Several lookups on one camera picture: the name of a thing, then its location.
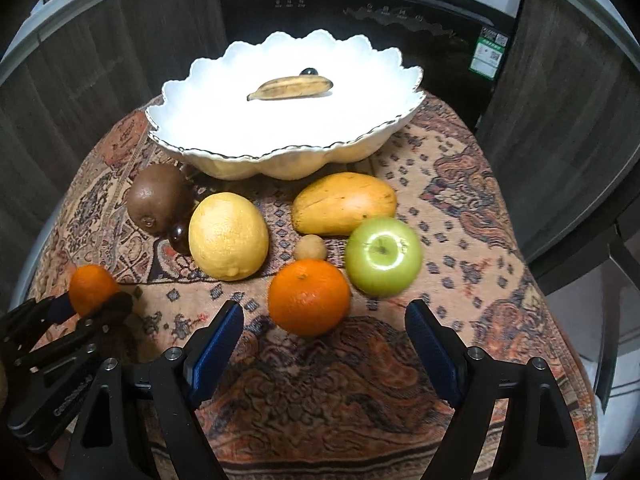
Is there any small orange tangerine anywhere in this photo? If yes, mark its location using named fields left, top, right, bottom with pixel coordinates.
left=68, top=265, right=122, bottom=317

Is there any small tan longan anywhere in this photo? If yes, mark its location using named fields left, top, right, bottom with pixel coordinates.
left=293, top=234, right=328, bottom=262

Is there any dark wood cabinet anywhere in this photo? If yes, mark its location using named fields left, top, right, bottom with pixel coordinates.
left=477, top=0, right=640, bottom=261
left=0, top=0, right=221, bottom=281

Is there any spotted yellow banana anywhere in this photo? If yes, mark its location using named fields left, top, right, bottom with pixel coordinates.
left=246, top=75, right=333, bottom=102

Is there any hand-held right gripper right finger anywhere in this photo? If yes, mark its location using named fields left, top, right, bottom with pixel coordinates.
left=404, top=299, right=588, bottom=480

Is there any large orange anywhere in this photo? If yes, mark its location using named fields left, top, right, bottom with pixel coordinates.
left=268, top=258, right=352, bottom=337

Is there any yellow lemon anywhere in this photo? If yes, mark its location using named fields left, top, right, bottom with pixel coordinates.
left=188, top=192, right=270, bottom=282

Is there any dark plum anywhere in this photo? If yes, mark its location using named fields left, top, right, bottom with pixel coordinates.
left=167, top=222, right=193, bottom=256

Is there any white scalloped bowl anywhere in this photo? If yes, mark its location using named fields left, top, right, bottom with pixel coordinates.
left=145, top=30, right=427, bottom=181

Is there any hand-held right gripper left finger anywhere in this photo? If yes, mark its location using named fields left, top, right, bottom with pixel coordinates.
left=60, top=300, right=246, bottom=480

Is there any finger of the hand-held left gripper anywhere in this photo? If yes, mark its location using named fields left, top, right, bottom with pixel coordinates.
left=0, top=294, right=76, bottom=361
left=30, top=292, right=134, bottom=376

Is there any brown kiwi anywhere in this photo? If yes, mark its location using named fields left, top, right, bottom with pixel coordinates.
left=126, top=162, right=193, bottom=236

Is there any green label sticker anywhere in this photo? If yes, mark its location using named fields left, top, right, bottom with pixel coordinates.
left=470, top=27, right=510, bottom=78

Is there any yellow orange mango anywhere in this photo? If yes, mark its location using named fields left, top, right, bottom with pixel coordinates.
left=291, top=172, right=398, bottom=236

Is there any black built-in dishwasher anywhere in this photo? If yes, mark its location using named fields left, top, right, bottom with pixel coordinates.
left=217, top=0, right=526, bottom=131

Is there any green apple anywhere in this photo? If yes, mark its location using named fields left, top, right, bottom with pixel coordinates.
left=345, top=217, right=425, bottom=297

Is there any patterned paisley tablecloth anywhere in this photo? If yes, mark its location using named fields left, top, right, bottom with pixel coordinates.
left=27, top=87, right=598, bottom=480

